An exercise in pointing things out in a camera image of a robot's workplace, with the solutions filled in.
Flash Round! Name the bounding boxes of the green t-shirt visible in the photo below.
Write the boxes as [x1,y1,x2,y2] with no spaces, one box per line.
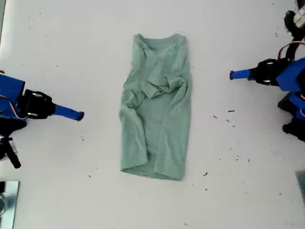
[118,33,193,182]

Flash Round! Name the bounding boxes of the red white servo wire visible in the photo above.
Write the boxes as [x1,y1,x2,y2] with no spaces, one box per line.
[277,42,305,60]
[0,94,27,120]

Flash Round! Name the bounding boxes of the black camera stalk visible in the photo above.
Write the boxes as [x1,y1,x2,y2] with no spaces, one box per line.
[287,35,298,60]

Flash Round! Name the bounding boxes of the black camera box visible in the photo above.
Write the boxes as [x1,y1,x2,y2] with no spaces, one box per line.
[0,136,18,161]
[292,9,305,27]

